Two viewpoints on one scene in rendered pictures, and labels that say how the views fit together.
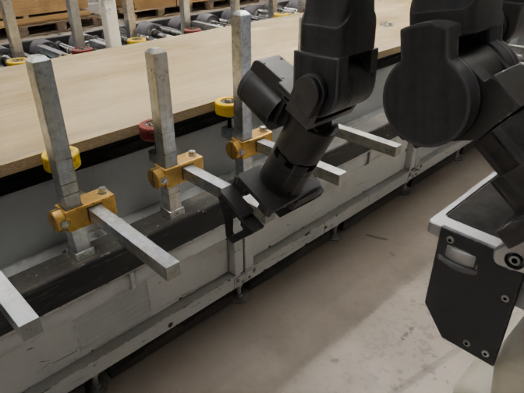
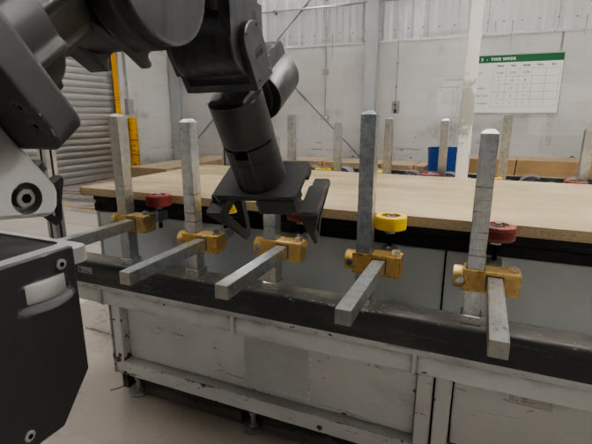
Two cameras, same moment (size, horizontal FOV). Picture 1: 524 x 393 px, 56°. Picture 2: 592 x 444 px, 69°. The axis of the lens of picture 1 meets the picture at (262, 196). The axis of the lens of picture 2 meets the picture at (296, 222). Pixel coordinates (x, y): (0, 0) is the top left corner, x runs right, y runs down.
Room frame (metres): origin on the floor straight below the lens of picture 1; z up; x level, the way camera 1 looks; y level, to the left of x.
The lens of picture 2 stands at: (0.71, -0.80, 1.16)
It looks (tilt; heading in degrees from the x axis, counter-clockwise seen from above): 14 degrees down; 68
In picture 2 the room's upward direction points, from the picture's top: straight up
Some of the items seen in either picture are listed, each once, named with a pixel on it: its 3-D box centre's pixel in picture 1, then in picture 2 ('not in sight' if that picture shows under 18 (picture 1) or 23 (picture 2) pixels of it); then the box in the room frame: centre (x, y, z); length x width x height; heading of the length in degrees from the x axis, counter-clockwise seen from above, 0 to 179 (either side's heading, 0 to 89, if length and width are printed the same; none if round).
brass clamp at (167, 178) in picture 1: (175, 170); (280, 247); (1.09, 0.21, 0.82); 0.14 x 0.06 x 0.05; 135
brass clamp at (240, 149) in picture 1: (249, 143); (373, 262); (1.26, 0.04, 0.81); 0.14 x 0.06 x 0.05; 135
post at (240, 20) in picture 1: (242, 106); (366, 214); (1.25, 0.05, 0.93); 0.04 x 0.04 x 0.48; 45
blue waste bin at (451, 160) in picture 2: not in sight; (446, 171); (5.11, 4.14, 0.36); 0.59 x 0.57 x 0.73; 45
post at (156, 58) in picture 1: (166, 150); (271, 224); (1.07, 0.23, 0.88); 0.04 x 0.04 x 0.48; 45
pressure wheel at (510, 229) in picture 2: not in sight; (495, 246); (1.52, -0.08, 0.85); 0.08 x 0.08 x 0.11
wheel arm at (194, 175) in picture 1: (205, 182); (270, 260); (1.03, 0.13, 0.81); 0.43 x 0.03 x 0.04; 45
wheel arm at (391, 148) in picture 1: (335, 129); (495, 297); (1.38, -0.22, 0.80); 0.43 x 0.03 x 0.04; 45
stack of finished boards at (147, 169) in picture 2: not in sight; (190, 165); (1.98, 7.53, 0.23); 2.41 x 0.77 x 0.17; 46
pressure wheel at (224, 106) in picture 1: (229, 118); (389, 234); (1.35, 0.09, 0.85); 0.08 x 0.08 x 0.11
